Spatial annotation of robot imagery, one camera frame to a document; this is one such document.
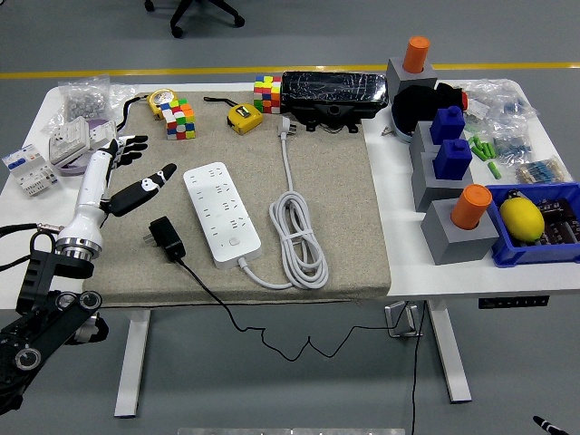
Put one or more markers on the large clear parts bag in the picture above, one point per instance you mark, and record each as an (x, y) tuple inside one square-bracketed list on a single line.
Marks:
[(498, 99)]

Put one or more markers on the black table control panel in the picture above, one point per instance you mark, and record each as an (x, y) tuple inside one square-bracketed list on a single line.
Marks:
[(514, 302)]

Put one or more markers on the clear bag of taped resistors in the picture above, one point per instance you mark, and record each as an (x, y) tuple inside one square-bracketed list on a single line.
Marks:
[(544, 172)]

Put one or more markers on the white power strip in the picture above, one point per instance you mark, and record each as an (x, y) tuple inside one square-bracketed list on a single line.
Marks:
[(222, 213)]

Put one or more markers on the clear bag of blue resistors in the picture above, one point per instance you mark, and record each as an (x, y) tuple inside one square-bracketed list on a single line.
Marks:
[(512, 145)]

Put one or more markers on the orange cylinder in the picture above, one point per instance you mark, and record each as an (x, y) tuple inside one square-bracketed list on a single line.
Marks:
[(471, 206), (416, 54)]

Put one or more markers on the grey block with square hole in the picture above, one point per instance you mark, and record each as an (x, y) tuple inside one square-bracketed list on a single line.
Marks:
[(420, 140), (426, 188)]

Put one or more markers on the blue plastic bin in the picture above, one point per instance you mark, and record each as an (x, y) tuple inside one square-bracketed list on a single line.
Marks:
[(512, 254)]

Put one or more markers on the silver metal hook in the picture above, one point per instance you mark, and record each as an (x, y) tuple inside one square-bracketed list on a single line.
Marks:
[(399, 319)]

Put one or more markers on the grey block with round hole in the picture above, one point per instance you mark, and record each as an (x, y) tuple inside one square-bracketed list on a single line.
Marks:
[(401, 77), (453, 244)]

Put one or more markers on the black office chair base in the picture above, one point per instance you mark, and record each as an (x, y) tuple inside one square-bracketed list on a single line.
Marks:
[(182, 13)]

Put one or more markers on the twisted colourful puzzle cube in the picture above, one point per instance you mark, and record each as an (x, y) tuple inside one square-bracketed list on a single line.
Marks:
[(179, 120)]

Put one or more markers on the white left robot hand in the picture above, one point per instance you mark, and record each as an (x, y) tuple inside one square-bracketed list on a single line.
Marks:
[(90, 190)]

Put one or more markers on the blue stepped block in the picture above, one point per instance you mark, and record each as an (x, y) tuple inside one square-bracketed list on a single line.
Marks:
[(453, 161), (447, 127)]

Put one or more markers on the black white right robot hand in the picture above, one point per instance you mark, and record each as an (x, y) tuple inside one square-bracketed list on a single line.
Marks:
[(546, 426)]

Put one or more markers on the round yellow tape measure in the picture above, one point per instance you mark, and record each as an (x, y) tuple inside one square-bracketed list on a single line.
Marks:
[(162, 99)]

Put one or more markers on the black fabric cap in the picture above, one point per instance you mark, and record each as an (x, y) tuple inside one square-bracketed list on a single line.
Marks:
[(417, 106)]

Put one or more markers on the yellow lemon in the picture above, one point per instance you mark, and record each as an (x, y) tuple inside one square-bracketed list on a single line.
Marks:
[(521, 219)]

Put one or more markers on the white table leg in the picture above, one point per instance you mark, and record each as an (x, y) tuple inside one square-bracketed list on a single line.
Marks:
[(448, 358), (129, 371)]

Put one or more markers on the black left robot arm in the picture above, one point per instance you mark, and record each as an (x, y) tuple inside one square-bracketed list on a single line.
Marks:
[(41, 272)]

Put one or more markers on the clear bag of metal nuts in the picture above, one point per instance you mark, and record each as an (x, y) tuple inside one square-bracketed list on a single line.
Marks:
[(86, 102)]

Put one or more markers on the green cylinder peg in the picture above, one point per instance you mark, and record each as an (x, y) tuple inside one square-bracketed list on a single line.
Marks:
[(490, 150), (475, 140), (494, 171), (478, 151)]

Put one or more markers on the white wall switch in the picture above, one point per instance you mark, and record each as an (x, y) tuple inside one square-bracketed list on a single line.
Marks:
[(103, 133)]

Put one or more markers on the black plug adapter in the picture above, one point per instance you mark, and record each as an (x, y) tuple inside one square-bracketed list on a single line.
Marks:
[(167, 238)]

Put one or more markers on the black film-wrapped device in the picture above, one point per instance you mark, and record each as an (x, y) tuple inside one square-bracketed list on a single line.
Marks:
[(331, 90)]

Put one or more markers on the white blue circuit breaker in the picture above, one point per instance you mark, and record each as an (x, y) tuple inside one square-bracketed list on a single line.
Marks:
[(27, 172)]

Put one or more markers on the grey-brown fabric mat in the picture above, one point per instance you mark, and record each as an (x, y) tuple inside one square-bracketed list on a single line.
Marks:
[(335, 190)]

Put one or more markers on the dark brown capacitors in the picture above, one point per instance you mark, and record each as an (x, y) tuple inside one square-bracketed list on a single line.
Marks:
[(559, 222)]

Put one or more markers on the square yellow tape measure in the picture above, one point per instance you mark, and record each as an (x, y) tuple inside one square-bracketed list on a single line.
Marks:
[(244, 118)]

